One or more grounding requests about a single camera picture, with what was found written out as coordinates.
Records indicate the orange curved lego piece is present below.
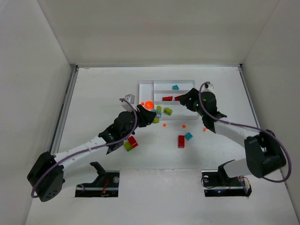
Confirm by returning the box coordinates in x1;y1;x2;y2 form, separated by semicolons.
144;101;154;109

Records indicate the colorful monster lego figure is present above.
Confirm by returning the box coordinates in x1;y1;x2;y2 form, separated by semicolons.
151;109;162;123

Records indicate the cyan small lego brick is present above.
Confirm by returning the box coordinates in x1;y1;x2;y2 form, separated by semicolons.
172;85;179;90

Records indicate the green curved lego brick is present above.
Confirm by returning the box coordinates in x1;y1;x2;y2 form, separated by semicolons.
164;107;173;116

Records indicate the red 2x4 lego brick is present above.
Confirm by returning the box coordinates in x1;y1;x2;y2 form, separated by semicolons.
162;96;173;101

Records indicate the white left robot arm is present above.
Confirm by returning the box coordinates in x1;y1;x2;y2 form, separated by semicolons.
27;102;156;202

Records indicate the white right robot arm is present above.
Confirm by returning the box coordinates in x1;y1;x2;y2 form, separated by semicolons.
178;88;291;178

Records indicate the red and green lego block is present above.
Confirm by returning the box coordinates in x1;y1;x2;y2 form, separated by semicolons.
123;136;138;151

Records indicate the white divided sorting tray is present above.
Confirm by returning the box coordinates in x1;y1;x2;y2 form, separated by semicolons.
138;80;199;120

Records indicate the cyan square lego brick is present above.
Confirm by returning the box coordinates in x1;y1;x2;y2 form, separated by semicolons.
185;132;193;141

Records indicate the red long lego brick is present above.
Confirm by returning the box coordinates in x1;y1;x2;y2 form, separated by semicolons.
178;135;185;148

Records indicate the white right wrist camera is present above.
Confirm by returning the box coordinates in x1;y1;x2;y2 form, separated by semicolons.
203;83;214;93

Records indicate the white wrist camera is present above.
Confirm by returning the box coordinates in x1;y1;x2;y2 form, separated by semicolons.
203;83;214;93
121;94;135;112

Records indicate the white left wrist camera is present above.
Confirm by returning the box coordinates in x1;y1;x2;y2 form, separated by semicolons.
121;94;135;112

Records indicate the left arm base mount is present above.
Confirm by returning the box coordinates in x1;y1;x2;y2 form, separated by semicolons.
75;162;120;198

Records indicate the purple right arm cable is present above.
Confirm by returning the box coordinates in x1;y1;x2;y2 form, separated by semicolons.
198;81;292;183

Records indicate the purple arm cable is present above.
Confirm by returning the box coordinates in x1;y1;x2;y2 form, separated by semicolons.
198;81;292;183
31;98;138;199

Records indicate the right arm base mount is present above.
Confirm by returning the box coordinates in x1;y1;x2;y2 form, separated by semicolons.
201;160;252;197

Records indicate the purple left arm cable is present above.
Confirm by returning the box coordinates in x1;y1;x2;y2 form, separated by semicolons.
31;98;138;199

